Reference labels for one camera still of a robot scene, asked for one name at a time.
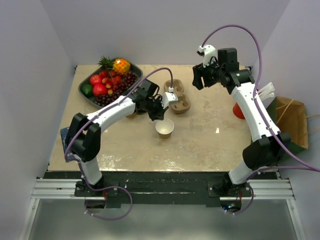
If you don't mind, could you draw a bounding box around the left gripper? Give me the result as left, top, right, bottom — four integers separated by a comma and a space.
144, 95, 169, 122

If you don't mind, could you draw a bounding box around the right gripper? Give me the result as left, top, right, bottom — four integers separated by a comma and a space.
193, 57, 225, 91

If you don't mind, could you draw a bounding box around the single brown paper cup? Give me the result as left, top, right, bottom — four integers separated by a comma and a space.
155, 118, 175, 141

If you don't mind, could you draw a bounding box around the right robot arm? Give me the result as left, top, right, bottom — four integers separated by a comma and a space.
192, 44, 291, 197

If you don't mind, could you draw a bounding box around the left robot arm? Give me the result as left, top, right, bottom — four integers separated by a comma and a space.
62, 80, 174, 196

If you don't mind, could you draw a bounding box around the stack of paper cups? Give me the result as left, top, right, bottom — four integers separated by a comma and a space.
126, 112, 137, 119

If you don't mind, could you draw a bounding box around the stack of cup carriers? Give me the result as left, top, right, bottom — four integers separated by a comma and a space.
170, 79, 191, 115

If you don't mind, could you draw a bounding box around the purple grapes bunch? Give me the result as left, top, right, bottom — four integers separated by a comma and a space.
93, 72, 138, 107

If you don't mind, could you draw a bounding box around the red straw cup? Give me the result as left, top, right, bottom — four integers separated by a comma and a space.
232, 103, 246, 120

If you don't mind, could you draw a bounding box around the toy pineapple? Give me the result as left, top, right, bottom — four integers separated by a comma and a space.
98, 56, 131, 75

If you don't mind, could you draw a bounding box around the red apple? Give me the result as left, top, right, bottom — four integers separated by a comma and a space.
89, 74, 102, 87
92, 83, 108, 97

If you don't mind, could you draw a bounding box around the green lime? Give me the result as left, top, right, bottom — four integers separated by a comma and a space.
81, 84, 94, 98

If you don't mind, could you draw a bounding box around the green paper bag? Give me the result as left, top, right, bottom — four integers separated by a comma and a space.
266, 96, 309, 155

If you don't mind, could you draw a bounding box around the blue card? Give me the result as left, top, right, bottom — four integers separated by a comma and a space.
60, 127, 77, 163

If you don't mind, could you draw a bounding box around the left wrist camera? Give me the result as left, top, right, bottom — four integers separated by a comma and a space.
161, 86, 179, 109

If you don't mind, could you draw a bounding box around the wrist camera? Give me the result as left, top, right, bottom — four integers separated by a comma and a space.
161, 86, 179, 109
197, 44, 218, 68

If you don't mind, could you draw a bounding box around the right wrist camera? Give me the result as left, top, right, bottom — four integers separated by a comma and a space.
197, 44, 218, 68

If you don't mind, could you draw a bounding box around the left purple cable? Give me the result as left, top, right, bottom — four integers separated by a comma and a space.
64, 67, 175, 161

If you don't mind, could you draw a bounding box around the purple cable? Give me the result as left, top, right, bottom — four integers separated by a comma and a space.
201, 24, 320, 173
64, 67, 175, 161

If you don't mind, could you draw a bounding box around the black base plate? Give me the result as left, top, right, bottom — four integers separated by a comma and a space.
43, 171, 276, 208

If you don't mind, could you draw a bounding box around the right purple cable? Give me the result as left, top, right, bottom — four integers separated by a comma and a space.
201, 24, 320, 173

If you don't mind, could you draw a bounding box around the aluminium rail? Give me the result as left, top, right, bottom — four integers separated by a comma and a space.
219, 177, 297, 201

